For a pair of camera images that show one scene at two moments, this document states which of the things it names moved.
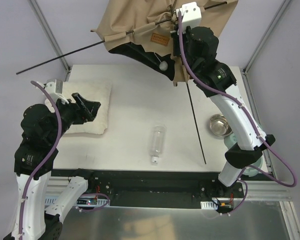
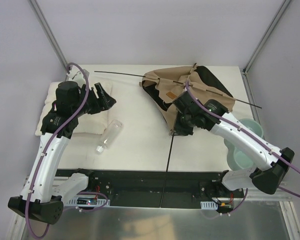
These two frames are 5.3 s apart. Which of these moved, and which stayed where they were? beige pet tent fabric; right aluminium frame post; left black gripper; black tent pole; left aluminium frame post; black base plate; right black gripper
Moved: beige pet tent fabric; black tent pole; right black gripper; left black gripper
Stayed: left aluminium frame post; black base plate; right aluminium frame post
